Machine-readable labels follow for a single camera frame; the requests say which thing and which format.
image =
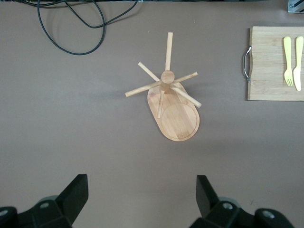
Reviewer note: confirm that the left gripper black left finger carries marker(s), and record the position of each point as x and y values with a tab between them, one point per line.
59	211

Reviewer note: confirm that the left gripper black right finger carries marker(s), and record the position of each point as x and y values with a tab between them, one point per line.
225	213

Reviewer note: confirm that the wooden mug tree stand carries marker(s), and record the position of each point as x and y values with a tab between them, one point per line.
178	118

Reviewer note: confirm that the wooden cutting board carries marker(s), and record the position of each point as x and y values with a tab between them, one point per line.
268	71

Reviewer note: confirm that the yellow plastic knife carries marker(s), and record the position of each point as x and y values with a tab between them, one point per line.
298	71

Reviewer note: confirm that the yellow plastic fork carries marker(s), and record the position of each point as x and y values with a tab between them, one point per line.
287	54

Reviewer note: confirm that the metal camera post bracket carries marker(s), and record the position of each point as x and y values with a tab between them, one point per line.
295	6

